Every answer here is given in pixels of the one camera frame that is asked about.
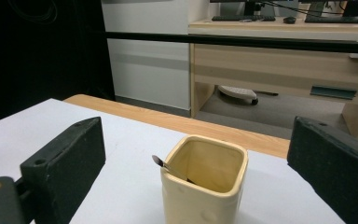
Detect white table mat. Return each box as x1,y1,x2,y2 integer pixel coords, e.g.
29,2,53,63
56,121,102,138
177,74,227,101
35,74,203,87
0,97,347,224

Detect black monitor stand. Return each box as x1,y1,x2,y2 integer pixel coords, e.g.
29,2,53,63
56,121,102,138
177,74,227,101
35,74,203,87
242,0,264,18

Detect grey wheeled base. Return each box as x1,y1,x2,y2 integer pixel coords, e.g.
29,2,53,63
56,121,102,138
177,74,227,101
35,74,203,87
217,85,260,106

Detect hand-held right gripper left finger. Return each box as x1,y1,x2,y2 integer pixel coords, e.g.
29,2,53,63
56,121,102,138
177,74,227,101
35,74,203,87
20,116,107,224

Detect light wooden desk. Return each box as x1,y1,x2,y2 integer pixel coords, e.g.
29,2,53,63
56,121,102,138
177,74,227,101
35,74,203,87
187,16,358,147

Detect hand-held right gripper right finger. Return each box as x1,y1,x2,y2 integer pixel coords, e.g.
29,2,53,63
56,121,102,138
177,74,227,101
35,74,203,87
286,116,358,224

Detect cream ceramic square cup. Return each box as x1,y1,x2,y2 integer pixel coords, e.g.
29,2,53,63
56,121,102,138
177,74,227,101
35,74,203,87
159,133,250,224

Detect white cabinet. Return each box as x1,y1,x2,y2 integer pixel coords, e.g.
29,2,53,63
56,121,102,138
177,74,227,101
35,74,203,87
100,0,212,112

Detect black horizontal frame bar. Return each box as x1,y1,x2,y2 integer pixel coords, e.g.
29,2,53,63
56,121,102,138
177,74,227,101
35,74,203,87
104,31,358,55

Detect black keyboard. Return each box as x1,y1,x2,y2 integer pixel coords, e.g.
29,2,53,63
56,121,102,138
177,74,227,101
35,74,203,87
211,15,277,23
304,15,358,25

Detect coiled black cable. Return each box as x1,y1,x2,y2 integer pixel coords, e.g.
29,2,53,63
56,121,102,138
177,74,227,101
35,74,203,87
7,0,59,23

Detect wooden table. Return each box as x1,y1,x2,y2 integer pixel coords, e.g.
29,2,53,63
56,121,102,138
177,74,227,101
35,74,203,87
62,93,291,160

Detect black pen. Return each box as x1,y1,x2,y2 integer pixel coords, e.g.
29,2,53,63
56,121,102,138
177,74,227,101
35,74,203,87
151,154,198,185

